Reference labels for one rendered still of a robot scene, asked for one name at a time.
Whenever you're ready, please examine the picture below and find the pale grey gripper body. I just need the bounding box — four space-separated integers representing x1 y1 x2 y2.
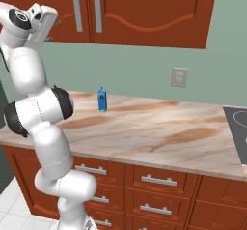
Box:
27 6 59 47

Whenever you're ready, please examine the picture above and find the red-brown base cabinet door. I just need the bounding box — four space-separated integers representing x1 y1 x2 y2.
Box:
2 144 61 220

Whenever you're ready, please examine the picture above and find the blue bottle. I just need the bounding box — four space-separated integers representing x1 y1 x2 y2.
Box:
97 86 108 114

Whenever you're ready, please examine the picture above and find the red-brown drawer front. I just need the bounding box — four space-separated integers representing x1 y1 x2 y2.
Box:
71 156 125 188
125 214 191 230
86 183 125 213
84 206 125 230
124 188 195 222
123 162 198 197
188 199 247 230
195 174 247 210

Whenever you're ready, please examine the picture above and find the black hob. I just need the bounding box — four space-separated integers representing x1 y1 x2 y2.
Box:
222 106 247 166

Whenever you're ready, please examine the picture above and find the narrow red-brown wall cabinet door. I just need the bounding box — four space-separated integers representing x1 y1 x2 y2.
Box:
0 0 93 44

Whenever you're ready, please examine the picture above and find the grey wall cabinet handle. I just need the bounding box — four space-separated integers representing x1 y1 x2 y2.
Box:
70 0 84 33
92 0 103 34

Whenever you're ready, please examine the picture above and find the wide red-brown wall cabinet door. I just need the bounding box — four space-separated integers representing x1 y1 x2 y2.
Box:
86 0 219 50

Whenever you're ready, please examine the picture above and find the grey wall outlet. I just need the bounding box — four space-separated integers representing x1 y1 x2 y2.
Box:
170 67 189 89

